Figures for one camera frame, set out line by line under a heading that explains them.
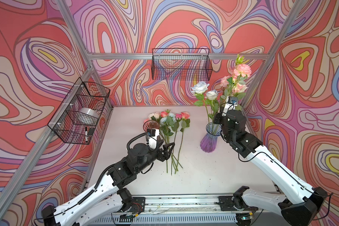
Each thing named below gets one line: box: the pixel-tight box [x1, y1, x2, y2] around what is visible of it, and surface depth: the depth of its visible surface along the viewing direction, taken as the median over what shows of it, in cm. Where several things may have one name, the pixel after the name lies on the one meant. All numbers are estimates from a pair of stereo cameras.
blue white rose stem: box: [205, 89, 219, 134], surface depth 75 cm
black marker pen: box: [85, 126, 89, 143], surface depth 74 cm
